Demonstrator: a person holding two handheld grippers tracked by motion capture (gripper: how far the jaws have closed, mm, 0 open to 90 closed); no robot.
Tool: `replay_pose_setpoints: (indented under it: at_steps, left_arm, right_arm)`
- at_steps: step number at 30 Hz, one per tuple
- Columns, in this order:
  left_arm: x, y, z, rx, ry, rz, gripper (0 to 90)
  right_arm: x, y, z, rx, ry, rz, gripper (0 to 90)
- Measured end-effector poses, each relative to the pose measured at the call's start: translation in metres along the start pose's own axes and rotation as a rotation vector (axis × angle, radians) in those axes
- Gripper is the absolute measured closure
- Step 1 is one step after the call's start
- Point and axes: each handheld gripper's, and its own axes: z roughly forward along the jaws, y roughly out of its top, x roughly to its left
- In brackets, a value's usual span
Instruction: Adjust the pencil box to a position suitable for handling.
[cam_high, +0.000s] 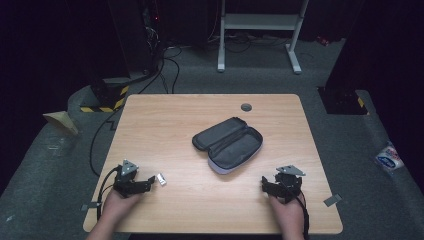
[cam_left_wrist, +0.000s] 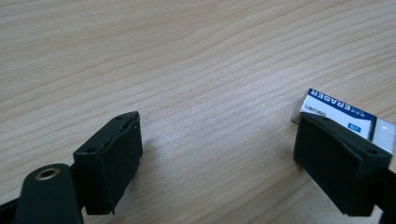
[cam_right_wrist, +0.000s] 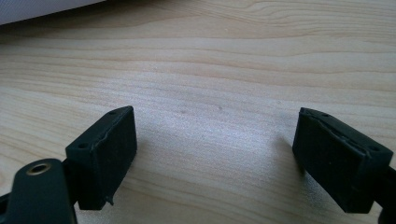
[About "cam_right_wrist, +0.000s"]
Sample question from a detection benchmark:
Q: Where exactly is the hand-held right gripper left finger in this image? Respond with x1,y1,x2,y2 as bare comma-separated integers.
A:
64,105,138,211

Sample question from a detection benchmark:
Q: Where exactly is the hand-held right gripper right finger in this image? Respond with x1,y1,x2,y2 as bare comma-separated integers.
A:
291,106,394,215

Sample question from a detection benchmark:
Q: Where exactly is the white sheet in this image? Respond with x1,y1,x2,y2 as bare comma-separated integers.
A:
0,0,106,26

